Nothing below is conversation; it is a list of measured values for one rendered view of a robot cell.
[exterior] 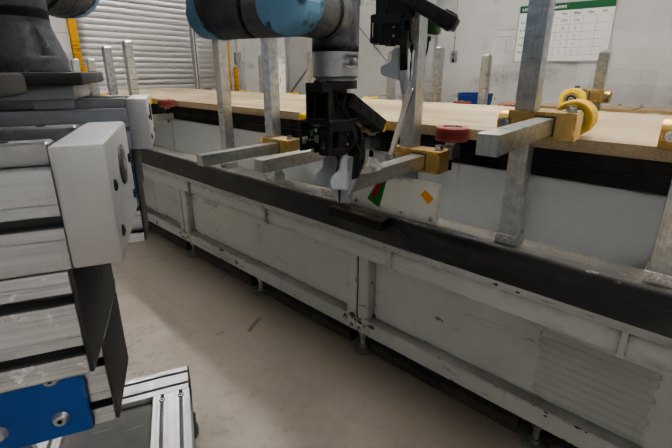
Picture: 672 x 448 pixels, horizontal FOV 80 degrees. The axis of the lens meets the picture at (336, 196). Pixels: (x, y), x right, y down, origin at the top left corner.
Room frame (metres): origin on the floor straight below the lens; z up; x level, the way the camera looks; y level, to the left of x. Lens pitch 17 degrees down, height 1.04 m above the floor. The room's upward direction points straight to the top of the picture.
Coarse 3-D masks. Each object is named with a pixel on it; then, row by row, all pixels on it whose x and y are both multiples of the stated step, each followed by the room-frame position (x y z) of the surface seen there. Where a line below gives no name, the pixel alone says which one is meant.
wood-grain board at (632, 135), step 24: (168, 96) 2.34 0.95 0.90; (192, 96) 2.34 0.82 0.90; (216, 96) 2.34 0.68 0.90; (240, 96) 2.34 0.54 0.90; (288, 96) 2.34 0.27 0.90; (432, 120) 1.19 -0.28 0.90; (456, 120) 1.19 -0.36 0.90; (480, 120) 1.19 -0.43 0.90; (600, 120) 1.19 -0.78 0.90; (624, 120) 1.19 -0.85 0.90; (648, 120) 1.19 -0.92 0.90; (552, 144) 0.89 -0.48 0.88; (576, 144) 0.86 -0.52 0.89; (600, 144) 0.83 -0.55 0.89; (624, 144) 0.80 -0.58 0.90; (648, 144) 0.79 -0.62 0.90
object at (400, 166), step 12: (456, 144) 1.02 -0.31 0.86; (408, 156) 0.87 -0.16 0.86; (420, 156) 0.87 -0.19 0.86; (456, 156) 1.00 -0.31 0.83; (384, 168) 0.77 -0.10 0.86; (396, 168) 0.80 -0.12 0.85; (408, 168) 0.83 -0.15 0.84; (420, 168) 0.87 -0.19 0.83; (360, 180) 0.71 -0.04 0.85; (372, 180) 0.74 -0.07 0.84; (384, 180) 0.77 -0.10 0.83
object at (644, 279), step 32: (160, 160) 1.73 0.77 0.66; (192, 160) 1.56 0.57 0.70; (256, 192) 1.28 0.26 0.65; (288, 192) 1.17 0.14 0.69; (320, 192) 1.12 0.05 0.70; (352, 224) 1.00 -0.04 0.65; (416, 224) 0.88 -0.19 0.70; (448, 224) 0.87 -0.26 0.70; (448, 256) 0.82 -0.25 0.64; (480, 256) 0.77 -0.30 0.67; (512, 256) 0.73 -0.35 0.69; (544, 256) 0.70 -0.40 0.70; (576, 256) 0.70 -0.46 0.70; (544, 288) 0.68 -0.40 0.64; (576, 288) 0.65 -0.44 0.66; (608, 288) 0.62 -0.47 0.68; (640, 288) 0.59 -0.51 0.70; (640, 320) 0.58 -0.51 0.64
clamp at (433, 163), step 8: (400, 152) 0.93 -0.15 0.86; (408, 152) 0.91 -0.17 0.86; (416, 152) 0.90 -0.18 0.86; (424, 152) 0.88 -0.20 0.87; (432, 152) 0.87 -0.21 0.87; (440, 152) 0.86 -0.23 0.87; (448, 152) 0.89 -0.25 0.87; (432, 160) 0.87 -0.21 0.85; (440, 160) 0.86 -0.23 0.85; (448, 160) 0.89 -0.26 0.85; (424, 168) 0.88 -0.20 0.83; (432, 168) 0.87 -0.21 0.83; (440, 168) 0.87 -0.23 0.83
